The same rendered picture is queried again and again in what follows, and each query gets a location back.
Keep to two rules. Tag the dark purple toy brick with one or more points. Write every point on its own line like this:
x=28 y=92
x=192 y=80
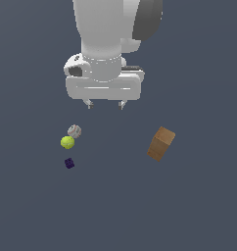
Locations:
x=69 y=163

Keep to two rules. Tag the yellow-green tennis ball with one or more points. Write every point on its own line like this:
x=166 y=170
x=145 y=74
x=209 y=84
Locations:
x=67 y=142

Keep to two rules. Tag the brown wooden block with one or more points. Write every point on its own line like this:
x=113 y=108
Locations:
x=160 y=143

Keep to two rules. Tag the white baseball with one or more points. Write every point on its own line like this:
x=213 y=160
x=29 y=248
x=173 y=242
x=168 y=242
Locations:
x=74 y=131

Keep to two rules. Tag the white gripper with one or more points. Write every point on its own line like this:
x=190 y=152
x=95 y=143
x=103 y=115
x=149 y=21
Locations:
x=104 y=88

